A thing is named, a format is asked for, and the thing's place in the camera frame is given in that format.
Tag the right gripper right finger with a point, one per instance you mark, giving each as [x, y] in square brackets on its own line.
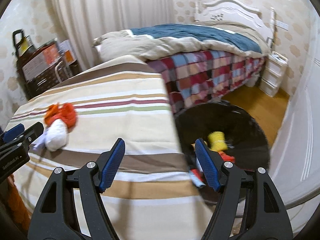
[265, 215]

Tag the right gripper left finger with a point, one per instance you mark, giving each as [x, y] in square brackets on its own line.
[54, 216]

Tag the yellow foam net bundle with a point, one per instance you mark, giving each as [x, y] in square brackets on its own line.
[217, 141]

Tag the black trash bin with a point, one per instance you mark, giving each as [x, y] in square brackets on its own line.
[244, 137]

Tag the red and white wrapper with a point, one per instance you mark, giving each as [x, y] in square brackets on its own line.
[57, 132]

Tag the dark woven basket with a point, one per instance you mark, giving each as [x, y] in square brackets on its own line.
[48, 79]

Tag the white door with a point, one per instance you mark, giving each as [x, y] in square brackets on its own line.
[294, 166]

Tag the cardboard box with labels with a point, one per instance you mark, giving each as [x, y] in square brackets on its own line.
[41, 62]

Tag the striped bed cover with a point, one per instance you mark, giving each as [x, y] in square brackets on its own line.
[152, 195]

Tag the black hand trolley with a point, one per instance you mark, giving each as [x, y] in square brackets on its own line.
[24, 49]

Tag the white plastic drawer unit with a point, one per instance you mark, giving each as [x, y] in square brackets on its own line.
[273, 73]

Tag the plaid bed sheet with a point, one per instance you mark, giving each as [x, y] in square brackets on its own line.
[198, 77]

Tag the cream curtain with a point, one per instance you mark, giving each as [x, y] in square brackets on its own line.
[84, 20]

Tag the beige and blue duvet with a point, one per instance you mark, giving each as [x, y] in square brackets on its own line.
[164, 40]

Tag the white wooden headboard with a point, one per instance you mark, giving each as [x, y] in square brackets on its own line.
[236, 12]

